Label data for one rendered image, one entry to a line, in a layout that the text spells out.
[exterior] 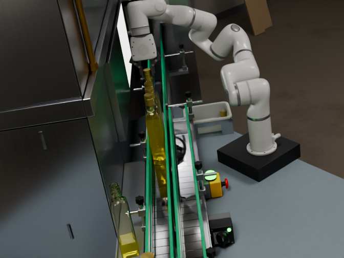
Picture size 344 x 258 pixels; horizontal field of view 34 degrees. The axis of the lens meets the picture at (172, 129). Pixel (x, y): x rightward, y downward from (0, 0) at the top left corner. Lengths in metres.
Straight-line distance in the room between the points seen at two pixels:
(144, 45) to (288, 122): 2.19
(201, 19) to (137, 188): 0.76
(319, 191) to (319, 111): 2.22
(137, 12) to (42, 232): 0.92
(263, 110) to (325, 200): 0.42
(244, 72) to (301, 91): 2.47
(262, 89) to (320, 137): 1.87
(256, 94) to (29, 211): 0.96
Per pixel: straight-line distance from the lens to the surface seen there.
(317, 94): 4.64
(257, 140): 2.30
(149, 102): 2.14
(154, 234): 1.87
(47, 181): 1.79
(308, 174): 2.30
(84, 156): 1.73
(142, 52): 2.26
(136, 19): 2.24
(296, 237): 1.99
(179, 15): 2.36
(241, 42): 2.36
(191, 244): 1.80
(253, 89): 2.19
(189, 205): 1.96
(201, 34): 2.41
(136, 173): 2.19
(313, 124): 4.20
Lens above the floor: 2.03
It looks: 28 degrees down
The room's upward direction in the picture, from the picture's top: 10 degrees counter-clockwise
